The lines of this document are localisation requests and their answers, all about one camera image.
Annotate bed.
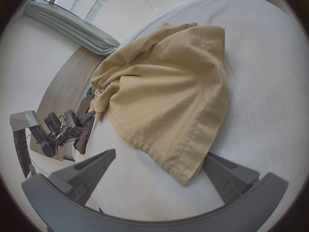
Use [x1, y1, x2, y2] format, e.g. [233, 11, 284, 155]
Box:
[29, 0, 308, 218]

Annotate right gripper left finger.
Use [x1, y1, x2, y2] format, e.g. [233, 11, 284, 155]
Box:
[51, 149, 117, 206]

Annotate window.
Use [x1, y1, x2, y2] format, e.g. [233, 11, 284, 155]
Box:
[36, 0, 273, 50]

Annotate brown garment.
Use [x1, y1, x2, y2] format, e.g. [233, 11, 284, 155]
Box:
[73, 94, 97, 155]

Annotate tan shorts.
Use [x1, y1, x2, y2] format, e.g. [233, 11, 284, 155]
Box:
[91, 22, 230, 187]

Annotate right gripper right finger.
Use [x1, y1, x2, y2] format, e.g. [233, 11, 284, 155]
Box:
[204, 152, 261, 206]

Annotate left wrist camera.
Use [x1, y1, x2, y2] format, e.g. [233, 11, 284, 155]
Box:
[63, 109, 77, 124]

